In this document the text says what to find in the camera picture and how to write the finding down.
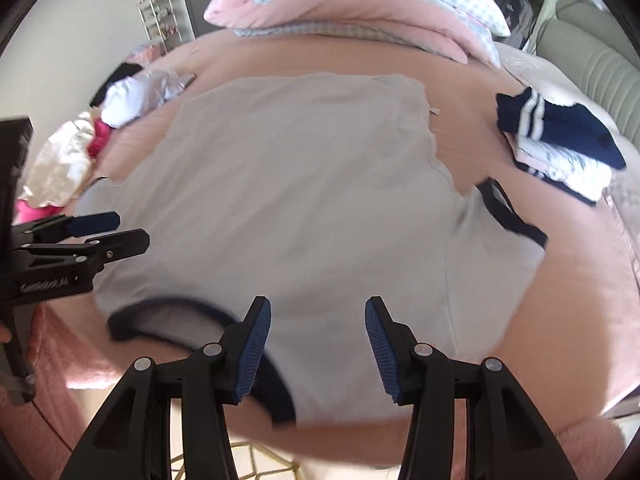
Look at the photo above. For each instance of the bed with pink sheet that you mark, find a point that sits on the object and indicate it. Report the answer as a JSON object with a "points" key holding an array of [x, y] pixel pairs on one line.
{"points": [[500, 320]]}

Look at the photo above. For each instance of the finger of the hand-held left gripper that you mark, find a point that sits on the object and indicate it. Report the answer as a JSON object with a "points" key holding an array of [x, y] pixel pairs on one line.
{"points": [[95, 222], [125, 244]]}

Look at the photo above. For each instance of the folded pink checked quilt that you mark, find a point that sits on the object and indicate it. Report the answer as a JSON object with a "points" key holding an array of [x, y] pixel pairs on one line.
{"points": [[350, 5]]}

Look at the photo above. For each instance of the folded white printed garment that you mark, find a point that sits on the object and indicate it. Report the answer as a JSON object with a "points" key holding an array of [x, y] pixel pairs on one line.
{"points": [[570, 172]]}

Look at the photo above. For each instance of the white pillow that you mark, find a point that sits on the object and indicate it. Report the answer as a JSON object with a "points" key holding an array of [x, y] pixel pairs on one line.
{"points": [[530, 65]]}

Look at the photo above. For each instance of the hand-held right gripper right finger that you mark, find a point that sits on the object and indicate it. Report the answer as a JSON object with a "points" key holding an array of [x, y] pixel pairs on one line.
{"points": [[382, 350]]}

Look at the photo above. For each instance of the white waffle blanket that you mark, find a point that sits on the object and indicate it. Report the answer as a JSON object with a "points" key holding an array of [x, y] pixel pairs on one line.
{"points": [[625, 200]]}

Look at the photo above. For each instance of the white shirt with navy trim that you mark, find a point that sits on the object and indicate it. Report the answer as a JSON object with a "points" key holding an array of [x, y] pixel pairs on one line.
{"points": [[300, 235]]}

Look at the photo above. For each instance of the cream white garment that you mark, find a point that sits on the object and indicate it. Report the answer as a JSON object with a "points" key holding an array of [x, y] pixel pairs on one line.
{"points": [[60, 160]]}

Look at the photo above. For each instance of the folded plain navy garment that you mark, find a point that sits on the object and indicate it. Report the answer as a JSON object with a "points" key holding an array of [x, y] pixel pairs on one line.
{"points": [[541, 176]]}

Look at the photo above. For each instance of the folded navy striped garment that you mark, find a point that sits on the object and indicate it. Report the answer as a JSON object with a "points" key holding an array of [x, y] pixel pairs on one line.
{"points": [[550, 120]]}

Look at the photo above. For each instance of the person's left hand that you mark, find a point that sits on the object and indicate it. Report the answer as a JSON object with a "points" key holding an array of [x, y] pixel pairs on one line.
{"points": [[37, 332]]}

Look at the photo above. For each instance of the white garment with dark cuff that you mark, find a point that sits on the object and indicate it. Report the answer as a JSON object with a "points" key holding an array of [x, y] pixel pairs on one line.
{"points": [[135, 95]]}

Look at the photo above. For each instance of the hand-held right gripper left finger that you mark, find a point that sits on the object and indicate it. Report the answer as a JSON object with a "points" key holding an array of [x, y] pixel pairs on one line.
{"points": [[252, 355]]}

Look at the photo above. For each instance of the black bag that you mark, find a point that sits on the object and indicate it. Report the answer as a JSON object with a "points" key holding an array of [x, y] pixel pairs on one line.
{"points": [[111, 82]]}

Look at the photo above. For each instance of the pink fluffy fabric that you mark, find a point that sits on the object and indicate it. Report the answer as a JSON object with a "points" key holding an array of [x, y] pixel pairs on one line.
{"points": [[55, 375]]}

